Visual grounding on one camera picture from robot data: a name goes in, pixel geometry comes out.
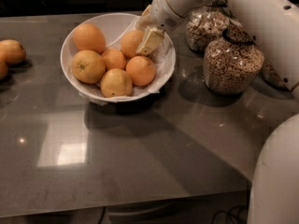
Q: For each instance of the front cereal glass jar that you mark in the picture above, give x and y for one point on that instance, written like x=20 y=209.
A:
x=231 y=62

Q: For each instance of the cereal glass jar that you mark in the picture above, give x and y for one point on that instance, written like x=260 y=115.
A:
x=231 y=62
x=272 y=77

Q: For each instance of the orange on table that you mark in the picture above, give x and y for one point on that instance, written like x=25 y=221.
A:
x=12 y=52

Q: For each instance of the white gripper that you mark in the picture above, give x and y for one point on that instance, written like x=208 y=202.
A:
x=163 y=12

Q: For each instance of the back left cereal jar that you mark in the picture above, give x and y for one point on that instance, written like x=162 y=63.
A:
x=204 y=25

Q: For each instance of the right cereal glass jar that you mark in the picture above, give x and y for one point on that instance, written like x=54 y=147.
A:
x=272 y=77

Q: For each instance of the white bowl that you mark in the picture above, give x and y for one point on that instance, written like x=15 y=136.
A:
x=69 y=50

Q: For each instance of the yellowish orange front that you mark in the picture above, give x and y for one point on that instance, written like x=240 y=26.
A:
x=116 y=82

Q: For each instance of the small centre orange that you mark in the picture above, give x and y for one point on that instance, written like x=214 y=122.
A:
x=114 y=58

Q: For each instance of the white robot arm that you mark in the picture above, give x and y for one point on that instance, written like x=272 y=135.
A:
x=274 y=27

